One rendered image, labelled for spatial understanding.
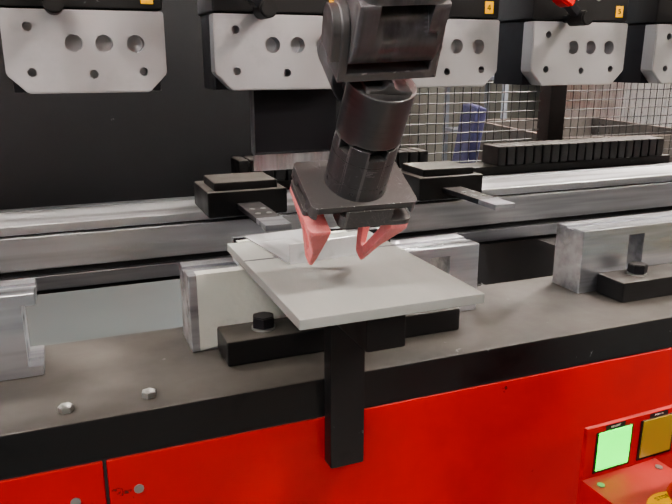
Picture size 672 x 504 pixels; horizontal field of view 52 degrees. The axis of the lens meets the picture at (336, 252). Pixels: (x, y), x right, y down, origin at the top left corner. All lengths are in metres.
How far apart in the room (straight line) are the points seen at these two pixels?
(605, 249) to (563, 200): 0.30
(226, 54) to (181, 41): 0.55
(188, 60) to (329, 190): 0.73
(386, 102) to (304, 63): 0.25
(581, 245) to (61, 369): 0.71
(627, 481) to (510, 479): 0.19
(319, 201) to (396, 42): 0.16
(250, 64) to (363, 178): 0.23
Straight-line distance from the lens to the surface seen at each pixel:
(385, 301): 0.61
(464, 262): 0.93
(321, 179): 0.62
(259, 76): 0.76
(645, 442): 0.84
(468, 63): 0.87
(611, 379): 0.99
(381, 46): 0.52
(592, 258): 1.07
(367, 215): 0.61
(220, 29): 0.75
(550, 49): 0.94
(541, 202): 1.33
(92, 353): 0.86
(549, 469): 0.99
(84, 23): 0.74
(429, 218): 1.20
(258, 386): 0.74
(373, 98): 0.54
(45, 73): 0.74
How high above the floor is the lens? 1.21
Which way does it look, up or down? 16 degrees down
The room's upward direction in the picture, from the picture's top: straight up
